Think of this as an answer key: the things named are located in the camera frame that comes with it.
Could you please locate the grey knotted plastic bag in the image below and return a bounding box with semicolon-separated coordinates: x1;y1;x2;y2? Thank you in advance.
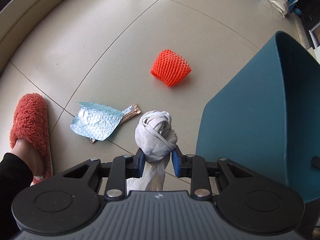
126;111;177;192

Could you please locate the dark teal trash bin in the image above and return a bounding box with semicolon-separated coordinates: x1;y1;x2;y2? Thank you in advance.
196;31;319;202

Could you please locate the light blue bubble wrap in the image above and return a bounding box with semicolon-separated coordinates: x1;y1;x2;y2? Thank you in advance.
70;102;124;141

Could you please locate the orange foam fruit net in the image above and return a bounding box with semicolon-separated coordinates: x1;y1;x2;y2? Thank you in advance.
150;49;191;87

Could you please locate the red fluffy slipper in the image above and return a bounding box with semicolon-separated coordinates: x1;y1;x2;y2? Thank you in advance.
10;93;53;185

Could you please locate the black trouser leg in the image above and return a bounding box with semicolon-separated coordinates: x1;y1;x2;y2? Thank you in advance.
0;153;33;239

